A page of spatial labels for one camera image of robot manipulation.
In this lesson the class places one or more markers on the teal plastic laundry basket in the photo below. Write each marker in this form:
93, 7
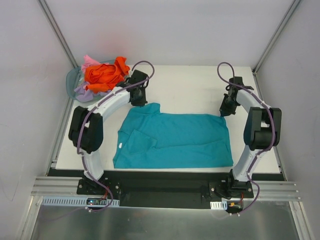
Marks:
75, 77

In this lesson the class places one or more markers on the aluminium frame post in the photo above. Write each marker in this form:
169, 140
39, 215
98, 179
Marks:
294, 5
57, 31

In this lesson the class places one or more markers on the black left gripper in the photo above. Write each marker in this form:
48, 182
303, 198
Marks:
137, 99

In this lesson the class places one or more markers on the teal t shirt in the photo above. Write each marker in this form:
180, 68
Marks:
150, 139

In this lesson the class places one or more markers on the aluminium front rail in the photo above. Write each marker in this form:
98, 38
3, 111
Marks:
55, 186

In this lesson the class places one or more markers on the white slotted left cable duct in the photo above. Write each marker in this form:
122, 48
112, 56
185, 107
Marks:
79, 202

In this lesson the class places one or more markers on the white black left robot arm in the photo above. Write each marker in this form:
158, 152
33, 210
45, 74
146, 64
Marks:
87, 126

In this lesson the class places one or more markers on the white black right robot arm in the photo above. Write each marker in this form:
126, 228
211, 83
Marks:
261, 133

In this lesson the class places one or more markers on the lavender t shirt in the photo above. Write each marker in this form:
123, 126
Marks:
84, 95

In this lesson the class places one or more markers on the aluminium right frame post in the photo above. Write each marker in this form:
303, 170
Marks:
294, 5

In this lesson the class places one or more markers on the pink t shirt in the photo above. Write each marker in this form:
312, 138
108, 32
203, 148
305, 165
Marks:
88, 62

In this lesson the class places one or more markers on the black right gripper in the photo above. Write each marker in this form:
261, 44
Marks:
227, 107

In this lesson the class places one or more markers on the orange t shirt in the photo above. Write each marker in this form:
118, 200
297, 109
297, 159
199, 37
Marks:
104, 77

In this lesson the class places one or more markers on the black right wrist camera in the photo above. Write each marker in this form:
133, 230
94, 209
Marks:
237, 80

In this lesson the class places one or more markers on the aluminium left frame post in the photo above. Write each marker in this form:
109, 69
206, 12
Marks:
57, 31

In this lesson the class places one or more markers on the white slotted cable duct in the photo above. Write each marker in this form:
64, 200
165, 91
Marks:
79, 202
219, 205

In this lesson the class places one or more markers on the white slotted right cable duct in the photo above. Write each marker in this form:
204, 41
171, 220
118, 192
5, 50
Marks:
219, 205

